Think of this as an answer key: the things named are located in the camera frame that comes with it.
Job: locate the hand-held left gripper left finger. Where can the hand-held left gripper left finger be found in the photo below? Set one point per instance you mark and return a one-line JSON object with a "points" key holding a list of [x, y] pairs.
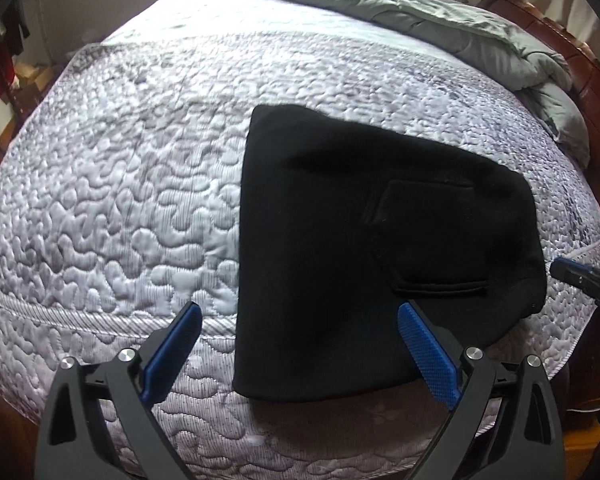
{"points": [[172, 355]]}

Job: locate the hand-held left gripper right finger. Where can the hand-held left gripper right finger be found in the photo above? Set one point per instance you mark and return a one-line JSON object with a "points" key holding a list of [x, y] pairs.
{"points": [[427, 355]]}

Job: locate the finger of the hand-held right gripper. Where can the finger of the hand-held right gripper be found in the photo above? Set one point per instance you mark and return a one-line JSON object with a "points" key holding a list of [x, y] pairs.
{"points": [[587, 282]]}

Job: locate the black pants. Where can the black pants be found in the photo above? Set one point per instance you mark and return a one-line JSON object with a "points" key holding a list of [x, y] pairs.
{"points": [[330, 240]]}

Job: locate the white quilted mattress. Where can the white quilted mattress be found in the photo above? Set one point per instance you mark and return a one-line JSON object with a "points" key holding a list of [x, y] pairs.
{"points": [[120, 185]]}

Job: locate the grey comforter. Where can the grey comforter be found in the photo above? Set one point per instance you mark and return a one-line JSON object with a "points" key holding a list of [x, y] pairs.
{"points": [[430, 25]]}

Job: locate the cardboard box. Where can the cardboard box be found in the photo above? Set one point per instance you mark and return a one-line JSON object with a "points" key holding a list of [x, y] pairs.
{"points": [[35, 77]]}

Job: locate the dark hanging garment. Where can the dark hanging garment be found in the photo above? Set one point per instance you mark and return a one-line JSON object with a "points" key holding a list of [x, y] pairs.
{"points": [[16, 27]]}

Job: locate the wooden bed frame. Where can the wooden bed frame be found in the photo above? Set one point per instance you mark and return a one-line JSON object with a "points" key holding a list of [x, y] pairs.
{"points": [[585, 90]]}

